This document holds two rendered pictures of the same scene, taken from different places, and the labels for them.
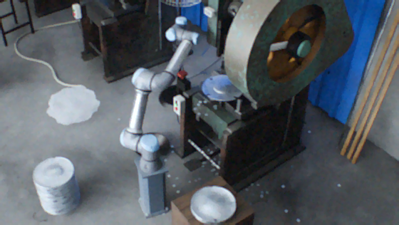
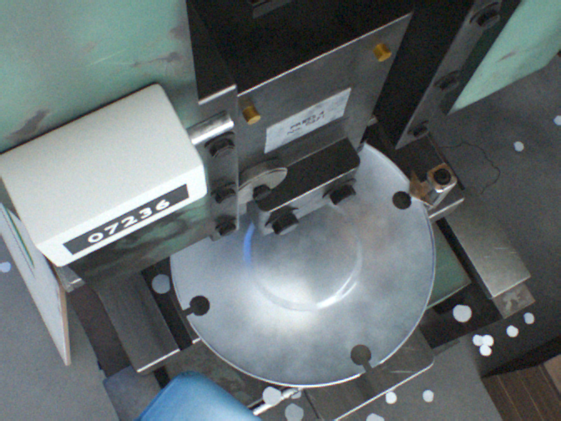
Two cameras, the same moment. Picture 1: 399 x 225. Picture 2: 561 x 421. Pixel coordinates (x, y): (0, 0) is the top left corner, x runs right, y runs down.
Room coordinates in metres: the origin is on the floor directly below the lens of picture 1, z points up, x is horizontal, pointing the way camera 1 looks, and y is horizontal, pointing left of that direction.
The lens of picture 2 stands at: (2.53, 0.01, 1.62)
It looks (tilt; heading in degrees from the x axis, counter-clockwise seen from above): 74 degrees down; 271
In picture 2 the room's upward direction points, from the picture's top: 10 degrees clockwise
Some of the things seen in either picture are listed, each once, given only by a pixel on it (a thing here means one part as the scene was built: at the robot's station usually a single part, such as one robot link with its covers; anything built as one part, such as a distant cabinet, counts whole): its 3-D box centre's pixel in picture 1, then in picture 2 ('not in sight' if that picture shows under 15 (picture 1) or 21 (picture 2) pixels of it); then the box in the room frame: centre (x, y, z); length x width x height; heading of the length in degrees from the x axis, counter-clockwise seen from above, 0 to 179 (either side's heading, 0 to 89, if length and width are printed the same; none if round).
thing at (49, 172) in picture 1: (53, 171); not in sight; (2.08, 0.99, 0.31); 0.29 x 0.29 x 0.01
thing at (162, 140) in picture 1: (151, 147); not in sight; (2.63, 0.35, 0.04); 0.30 x 0.30 x 0.07
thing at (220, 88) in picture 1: (222, 87); (303, 251); (2.50, -0.19, 0.78); 0.29 x 0.29 x 0.01
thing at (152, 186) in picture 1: (152, 186); not in sight; (2.06, 0.28, 0.23); 0.19 x 0.19 x 0.45; 23
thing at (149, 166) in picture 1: (150, 159); not in sight; (2.06, 0.28, 0.50); 0.15 x 0.15 x 0.10
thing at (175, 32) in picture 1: (176, 33); not in sight; (2.61, 0.14, 1.14); 0.11 x 0.11 x 0.08; 64
